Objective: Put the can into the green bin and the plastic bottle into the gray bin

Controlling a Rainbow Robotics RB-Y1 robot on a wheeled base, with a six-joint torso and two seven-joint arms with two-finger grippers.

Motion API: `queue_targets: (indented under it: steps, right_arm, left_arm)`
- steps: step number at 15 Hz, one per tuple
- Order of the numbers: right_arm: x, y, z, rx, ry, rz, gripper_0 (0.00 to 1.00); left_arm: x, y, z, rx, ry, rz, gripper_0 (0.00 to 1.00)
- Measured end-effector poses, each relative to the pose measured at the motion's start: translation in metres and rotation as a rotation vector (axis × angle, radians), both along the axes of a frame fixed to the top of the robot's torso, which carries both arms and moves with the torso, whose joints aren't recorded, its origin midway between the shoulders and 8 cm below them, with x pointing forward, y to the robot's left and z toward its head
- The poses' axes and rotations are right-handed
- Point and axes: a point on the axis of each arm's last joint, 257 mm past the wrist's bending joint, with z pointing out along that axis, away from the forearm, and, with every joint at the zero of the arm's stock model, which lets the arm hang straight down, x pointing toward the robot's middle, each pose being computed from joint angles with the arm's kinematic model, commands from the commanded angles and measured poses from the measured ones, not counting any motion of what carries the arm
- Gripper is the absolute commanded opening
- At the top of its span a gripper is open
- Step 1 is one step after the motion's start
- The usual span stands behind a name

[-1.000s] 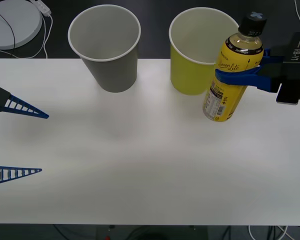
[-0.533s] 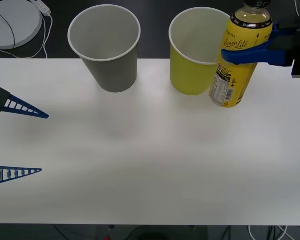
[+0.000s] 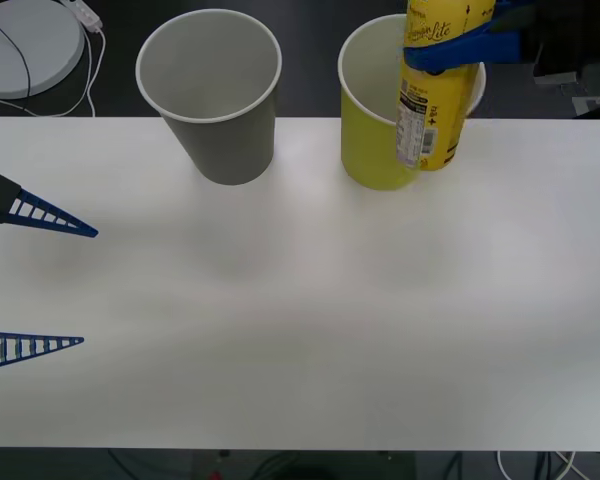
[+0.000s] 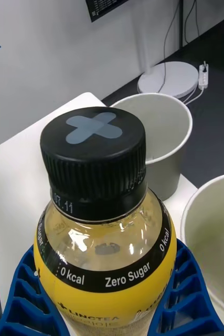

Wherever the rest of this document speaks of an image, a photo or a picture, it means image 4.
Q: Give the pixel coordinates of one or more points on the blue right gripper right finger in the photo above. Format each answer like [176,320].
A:
[190,309]

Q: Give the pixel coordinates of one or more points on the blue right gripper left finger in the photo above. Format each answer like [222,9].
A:
[20,315]

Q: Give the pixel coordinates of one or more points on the yellow bottle with black cap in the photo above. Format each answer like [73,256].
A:
[104,262]

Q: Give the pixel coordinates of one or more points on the grey plastic waste bin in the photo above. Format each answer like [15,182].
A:
[166,157]

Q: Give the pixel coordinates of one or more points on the white round-based stand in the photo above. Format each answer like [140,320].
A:
[174,78]

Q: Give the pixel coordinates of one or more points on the white power strip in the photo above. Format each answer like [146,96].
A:
[204,76]

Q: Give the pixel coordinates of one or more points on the dark wall screen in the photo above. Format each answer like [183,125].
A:
[101,8]

